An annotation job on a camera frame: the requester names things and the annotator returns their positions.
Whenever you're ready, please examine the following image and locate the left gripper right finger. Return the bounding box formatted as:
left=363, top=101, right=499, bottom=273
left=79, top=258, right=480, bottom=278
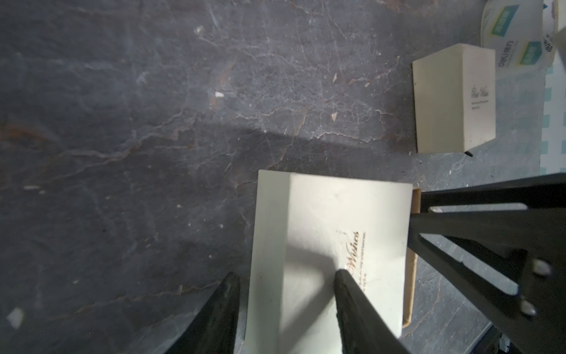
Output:
left=334, top=269, right=408, bottom=354

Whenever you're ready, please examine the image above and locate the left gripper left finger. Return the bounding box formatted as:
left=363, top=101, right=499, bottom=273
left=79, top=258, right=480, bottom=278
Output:
left=167, top=272, right=240, bottom=354

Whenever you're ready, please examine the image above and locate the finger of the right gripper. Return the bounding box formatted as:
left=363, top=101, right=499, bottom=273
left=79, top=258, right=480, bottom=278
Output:
left=408, top=173, right=565, bottom=353

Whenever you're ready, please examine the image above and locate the cream tan-drawer jewelry box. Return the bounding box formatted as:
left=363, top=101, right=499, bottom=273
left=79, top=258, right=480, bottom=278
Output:
left=245, top=171, right=416, bottom=353

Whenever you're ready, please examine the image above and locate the clear tape roll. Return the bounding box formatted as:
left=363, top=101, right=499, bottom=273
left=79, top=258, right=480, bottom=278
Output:
left=481, top=0, right=560, bottom=77

